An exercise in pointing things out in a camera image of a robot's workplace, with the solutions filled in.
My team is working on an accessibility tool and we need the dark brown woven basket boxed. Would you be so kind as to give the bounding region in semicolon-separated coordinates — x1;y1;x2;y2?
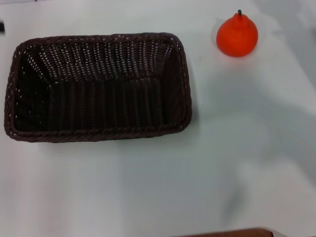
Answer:
3;32;193;143

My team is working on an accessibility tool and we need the orange pear-shaped toy fruit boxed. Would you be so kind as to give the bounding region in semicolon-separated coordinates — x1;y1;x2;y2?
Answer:
216;9;259;58

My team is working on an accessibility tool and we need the brown wooden edge piece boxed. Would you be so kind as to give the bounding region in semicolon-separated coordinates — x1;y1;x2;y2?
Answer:
187;228;275;237

